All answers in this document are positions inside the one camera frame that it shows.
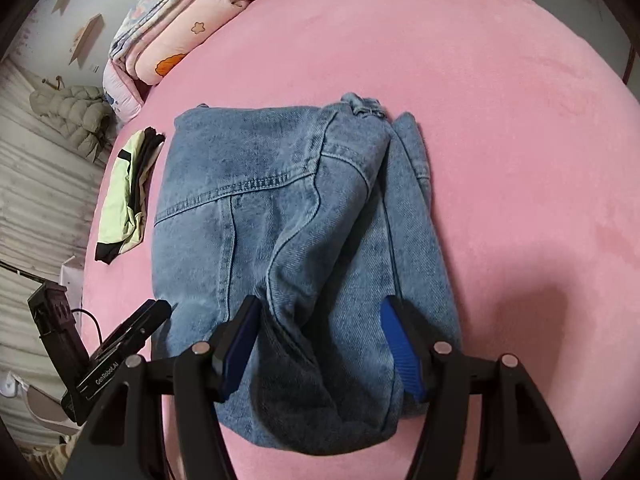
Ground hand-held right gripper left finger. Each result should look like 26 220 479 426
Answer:
62 296 261 480

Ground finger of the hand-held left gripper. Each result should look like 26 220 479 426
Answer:
97 300 171 357

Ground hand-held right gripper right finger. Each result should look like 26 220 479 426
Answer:
380 296 583 480

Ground blue denim jeans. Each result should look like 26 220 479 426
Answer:
150 91 463 458

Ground white paper bag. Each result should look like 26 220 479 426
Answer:
59 256 85 311

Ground green and black garment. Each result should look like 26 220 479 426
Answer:
95 127 167 265

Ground pink fleece blanket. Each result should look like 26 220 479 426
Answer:
80 0 640 480

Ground beige puffer jacket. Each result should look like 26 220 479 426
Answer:
29 85 117 163

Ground pink printed pillow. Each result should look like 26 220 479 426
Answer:
102 60 146 126

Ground folded cartoon print quilt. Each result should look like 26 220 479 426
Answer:
107 0 251 86

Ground black cable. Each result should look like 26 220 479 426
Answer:
69 307 103 346

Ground wooden wall shelf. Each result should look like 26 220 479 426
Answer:
67 14 103 66

